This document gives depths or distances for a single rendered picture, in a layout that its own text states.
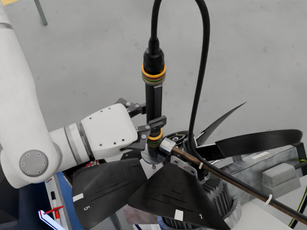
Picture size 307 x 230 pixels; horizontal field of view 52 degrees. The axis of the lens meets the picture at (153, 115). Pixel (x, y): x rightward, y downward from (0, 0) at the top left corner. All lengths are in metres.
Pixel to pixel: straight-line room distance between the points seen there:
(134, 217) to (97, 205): 0.24
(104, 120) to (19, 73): 0.19
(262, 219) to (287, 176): 0.17
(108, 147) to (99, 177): 0.37
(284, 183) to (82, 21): 2.55
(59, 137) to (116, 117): 0.12
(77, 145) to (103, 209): 0.36
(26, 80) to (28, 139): 0.13
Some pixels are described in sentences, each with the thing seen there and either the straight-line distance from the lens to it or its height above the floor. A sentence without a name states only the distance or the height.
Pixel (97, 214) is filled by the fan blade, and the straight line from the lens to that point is 0.94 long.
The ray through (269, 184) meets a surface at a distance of 1.07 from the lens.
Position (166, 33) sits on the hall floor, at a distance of 3.01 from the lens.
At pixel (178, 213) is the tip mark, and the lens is 0.69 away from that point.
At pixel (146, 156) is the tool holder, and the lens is 0.85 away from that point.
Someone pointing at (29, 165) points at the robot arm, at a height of 1.60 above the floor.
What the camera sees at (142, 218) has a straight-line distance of 1.14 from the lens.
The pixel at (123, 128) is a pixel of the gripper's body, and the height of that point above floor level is 1.53.
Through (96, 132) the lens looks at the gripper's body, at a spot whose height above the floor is 1.53.
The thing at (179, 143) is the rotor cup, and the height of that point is 1.27.
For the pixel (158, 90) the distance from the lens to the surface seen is 0.58.
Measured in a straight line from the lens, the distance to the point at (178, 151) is 0.76.
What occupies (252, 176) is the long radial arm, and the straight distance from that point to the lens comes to 1.08.
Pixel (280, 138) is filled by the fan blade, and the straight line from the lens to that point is 0.94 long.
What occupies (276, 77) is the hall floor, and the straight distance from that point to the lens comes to 2.85.
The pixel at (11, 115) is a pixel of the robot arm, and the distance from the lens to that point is 0.58.
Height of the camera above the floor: 2.09
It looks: 59 degrees down
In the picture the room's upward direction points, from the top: straight up
